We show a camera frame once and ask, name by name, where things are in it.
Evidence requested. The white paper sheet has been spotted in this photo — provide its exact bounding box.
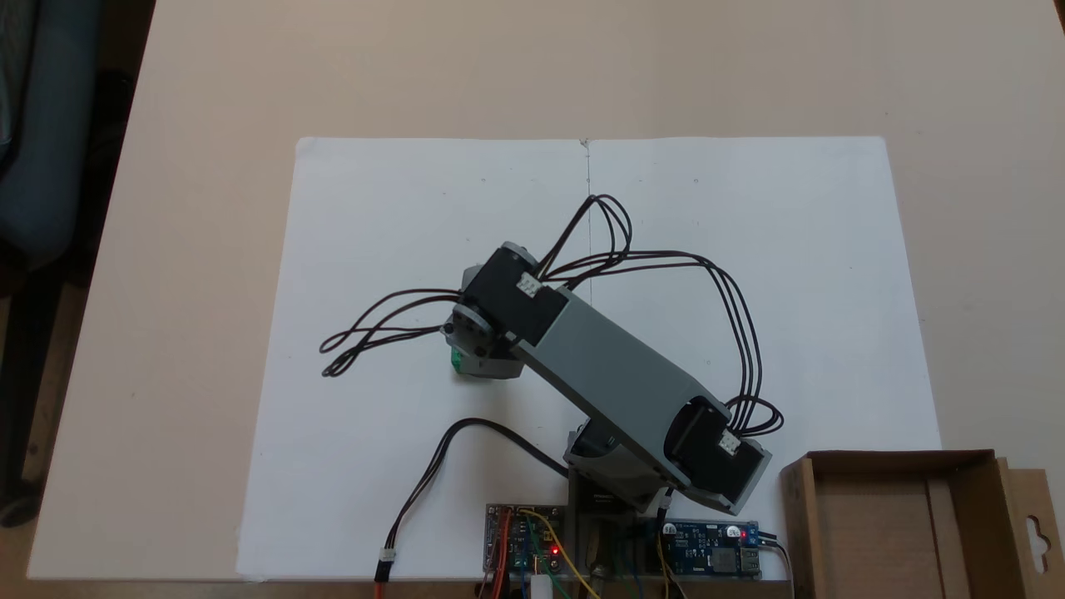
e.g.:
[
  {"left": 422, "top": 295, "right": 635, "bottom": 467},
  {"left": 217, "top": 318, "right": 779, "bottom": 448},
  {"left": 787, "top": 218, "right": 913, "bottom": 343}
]
[{"left": 235, "top": 136, "right": 944, "bottom": 583}]

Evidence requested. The controller circuit board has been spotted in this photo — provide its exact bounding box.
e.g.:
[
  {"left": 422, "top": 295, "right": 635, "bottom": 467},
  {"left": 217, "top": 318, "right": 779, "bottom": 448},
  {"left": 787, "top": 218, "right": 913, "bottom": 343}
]
[{"left": 484, "top": 502, "right": 567, "bottom": 577}]

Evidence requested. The blue power circuit board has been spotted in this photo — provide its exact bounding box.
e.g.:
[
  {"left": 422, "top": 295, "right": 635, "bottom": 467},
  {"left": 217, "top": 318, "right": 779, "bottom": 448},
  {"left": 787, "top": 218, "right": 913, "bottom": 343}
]
[{"left": 636, "top": 519, "right": 763, "bottom": 578}]

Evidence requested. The brown cardboard box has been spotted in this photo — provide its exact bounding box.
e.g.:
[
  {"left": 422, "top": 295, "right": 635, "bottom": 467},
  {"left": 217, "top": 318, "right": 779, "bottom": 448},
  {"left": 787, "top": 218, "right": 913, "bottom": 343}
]
[{"left": 780, "top": 449, "right": 1063, "bottom": 599}]

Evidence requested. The blue office chair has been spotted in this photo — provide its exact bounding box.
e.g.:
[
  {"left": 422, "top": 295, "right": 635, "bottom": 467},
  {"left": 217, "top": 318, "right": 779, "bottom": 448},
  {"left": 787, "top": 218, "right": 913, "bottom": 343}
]
[{"left": 0, "top": 0, "right": 156, "bottom": 530}]

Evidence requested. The black gripper servo cable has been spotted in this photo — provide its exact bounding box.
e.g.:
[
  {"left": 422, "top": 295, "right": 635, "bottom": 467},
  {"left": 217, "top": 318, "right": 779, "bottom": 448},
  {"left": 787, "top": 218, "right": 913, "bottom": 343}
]
[{"left": 319, "top": 288, "right": 463, "bottom": 380}]

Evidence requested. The black cable with connector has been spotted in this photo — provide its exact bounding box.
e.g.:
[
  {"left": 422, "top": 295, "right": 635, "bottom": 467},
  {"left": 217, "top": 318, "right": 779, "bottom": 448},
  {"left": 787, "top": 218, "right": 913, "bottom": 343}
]
[{"left": 374, "top": 418, "right": 572, "bottom": 599}]

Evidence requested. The yellow jumper wire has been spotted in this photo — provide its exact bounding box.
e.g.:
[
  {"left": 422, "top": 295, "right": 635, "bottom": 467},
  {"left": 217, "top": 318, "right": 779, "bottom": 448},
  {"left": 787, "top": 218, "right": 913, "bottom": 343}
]
[{"left": 518, "top": 507, "right": 602, "bottom": 599}]

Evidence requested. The orange wire bundle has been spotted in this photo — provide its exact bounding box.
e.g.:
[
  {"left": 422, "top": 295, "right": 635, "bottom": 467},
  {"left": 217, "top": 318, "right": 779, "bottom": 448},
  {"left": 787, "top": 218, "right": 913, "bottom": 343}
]
[{"left": 373, "top": 509, "right": 511, "bottom": 599}]

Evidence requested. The black forearm servo cable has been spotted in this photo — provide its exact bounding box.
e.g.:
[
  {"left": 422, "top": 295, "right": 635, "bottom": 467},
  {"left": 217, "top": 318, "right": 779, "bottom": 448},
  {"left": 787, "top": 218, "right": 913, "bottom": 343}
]
[{"left": 537, "top": 193, "right": 785, "bottom": 439}]

